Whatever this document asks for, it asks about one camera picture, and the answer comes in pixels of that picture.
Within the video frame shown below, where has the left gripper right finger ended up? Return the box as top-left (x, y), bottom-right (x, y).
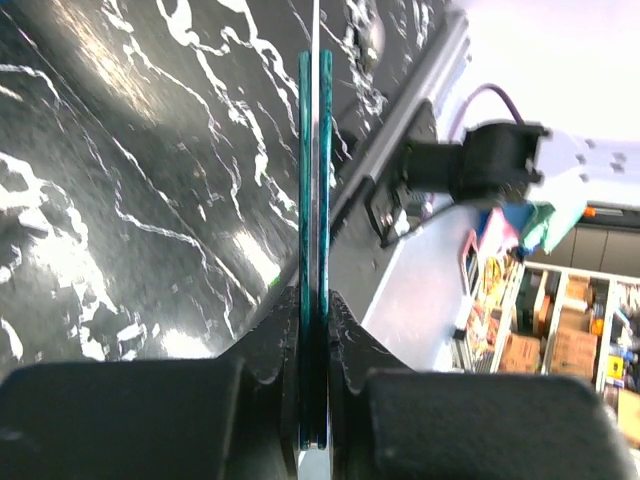
top-left (329, 293), bottom-right (635, 479)

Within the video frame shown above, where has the knife with green handle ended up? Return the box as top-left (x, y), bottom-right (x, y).
top-left (298, 1), bottom-right (332, 454)

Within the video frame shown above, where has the shelf with boxes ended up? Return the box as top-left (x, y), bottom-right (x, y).
top-left (446, 256), bottom-right (639, 447)

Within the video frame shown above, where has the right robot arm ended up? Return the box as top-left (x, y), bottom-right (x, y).
top-left (399, 123), bottom-right (639, 209)

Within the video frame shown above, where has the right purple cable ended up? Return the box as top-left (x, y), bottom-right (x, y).
top-left (444, 82), bottom-right (526, 141)

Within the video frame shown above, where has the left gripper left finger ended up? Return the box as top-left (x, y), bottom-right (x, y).
top-left (1, 287), bottom-right (299, 479)

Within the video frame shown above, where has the coloured cloth pile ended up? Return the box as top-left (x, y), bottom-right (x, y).
top-left (476, 202), bottom-right (587, 262)

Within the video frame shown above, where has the aluminium frame rail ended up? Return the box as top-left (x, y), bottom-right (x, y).
top-left (330, 10), bottom-right (470, 221)

